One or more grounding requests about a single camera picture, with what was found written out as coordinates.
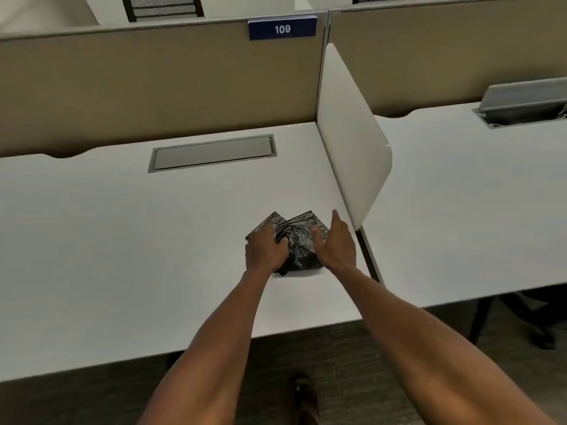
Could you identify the person's left forearm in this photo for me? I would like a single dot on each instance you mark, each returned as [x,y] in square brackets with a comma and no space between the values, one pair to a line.
[212,349]

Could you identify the person's left hand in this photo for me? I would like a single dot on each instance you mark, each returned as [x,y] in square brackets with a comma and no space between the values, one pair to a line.
[262,254]

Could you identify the person's right hand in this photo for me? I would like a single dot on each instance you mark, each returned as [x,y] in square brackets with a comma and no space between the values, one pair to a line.
[339,252]

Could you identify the blue number sign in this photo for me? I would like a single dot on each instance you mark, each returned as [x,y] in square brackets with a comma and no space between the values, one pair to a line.
[282,29]

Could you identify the white desk frame rail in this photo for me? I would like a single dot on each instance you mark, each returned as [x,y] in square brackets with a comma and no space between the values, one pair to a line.
[370,256]

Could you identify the person's left thumb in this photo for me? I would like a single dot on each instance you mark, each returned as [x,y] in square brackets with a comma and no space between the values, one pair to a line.
[283,247]

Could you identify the person's right thumb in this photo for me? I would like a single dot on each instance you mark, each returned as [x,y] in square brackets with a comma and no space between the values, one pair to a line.
[317,238]

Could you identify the person's brown shoe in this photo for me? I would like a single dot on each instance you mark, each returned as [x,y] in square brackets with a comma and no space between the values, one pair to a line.
[308,400]

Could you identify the black plastic bag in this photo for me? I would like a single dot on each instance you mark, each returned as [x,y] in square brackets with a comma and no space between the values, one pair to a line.
[268,220]
[299,236]

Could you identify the beige desk partition panel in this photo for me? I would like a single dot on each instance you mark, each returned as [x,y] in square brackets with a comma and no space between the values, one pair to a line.
[425,53]
[146,84]

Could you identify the white side divider panel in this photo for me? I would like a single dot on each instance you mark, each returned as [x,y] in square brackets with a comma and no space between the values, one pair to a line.
[354,141]

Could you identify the black office chair base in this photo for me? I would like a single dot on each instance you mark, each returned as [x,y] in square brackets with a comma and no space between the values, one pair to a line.
[527,312]

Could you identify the person's right forearm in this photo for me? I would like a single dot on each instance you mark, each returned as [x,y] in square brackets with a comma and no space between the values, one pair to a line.
[425,349]

